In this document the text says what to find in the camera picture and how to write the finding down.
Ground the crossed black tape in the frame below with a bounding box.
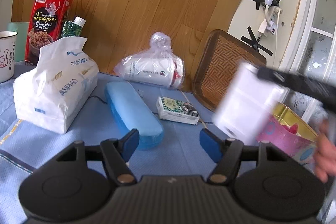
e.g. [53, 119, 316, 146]
[241, 26, 271, 55]

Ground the light green cup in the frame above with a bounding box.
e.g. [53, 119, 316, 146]
[7, 22, 30, 63]

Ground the blue glasses case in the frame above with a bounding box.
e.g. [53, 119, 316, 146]
[104, 81, 165, 150]

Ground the white tissue pack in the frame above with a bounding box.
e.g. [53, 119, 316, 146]
[13, 36, 100, 134]

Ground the blue plaid tablecloth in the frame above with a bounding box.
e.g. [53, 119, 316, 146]
[0, 61, 263, 224]

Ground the pink tin box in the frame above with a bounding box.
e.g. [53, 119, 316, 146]
[256, 103, 332, 170]

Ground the frosted glass window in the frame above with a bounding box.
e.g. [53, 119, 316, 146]
[278, 0, 336, 122]

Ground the white rectangular box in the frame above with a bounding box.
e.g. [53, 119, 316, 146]
[212, 61, 286, 146]

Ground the white enamel mug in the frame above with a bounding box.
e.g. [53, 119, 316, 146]
[0, 31, 18, 83]

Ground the plastic bag of paper cups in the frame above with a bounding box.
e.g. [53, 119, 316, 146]
[113, 32, 185, 89]

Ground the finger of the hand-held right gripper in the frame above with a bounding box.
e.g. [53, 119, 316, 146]
[257, 67, 336, 112]

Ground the person's right hand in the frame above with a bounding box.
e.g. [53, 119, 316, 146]
[314, 119, 336, 183]

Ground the wood grain board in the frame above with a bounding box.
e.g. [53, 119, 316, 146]
[12, 0, 246, 90]

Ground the small green patterned tissue pack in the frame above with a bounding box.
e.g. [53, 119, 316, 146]
[157, 96, 201, 125]

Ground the green bottle with white cap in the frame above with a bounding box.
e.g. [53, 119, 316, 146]
[61, 16, 87, 39]

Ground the red snack tin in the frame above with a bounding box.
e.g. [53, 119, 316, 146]
[25, 0, 75, 66]

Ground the white power cable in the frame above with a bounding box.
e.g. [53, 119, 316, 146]
[264, 5, 281, 67]

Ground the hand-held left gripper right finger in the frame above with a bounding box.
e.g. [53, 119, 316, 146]
[199, 128, 287, 185]

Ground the brown woven seat cushion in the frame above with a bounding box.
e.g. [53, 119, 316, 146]
[193, 29, 267, 112]

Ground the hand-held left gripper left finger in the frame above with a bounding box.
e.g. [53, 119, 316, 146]
[55, 128, 140, 185]

